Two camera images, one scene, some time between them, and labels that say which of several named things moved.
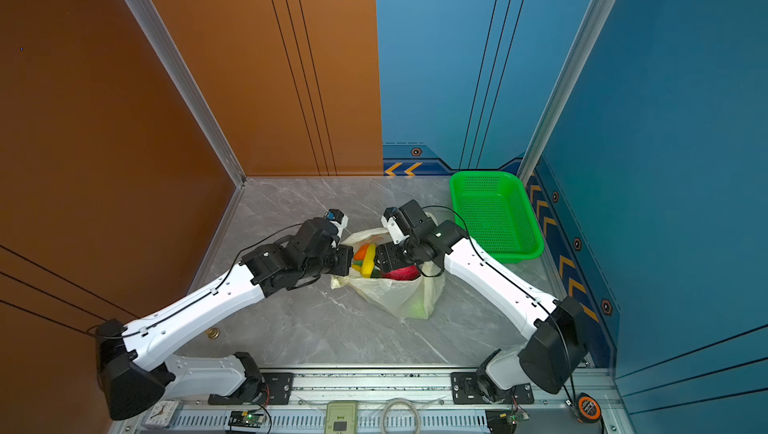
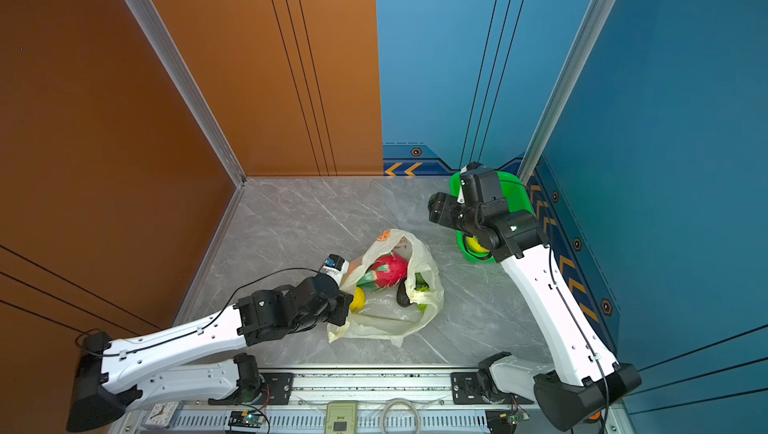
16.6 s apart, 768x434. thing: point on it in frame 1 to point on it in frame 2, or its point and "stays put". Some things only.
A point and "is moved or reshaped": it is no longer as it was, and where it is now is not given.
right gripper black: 386,253 to 437,209
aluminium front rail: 381,401 stays put
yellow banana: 368,263 is moved or reshaped
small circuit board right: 504,421 stays put
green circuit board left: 246,419 stays put
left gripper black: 346,255 to 344,300
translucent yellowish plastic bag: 418,298 is moved or reshaped
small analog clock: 162,414 stays put
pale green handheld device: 341,417 stays put
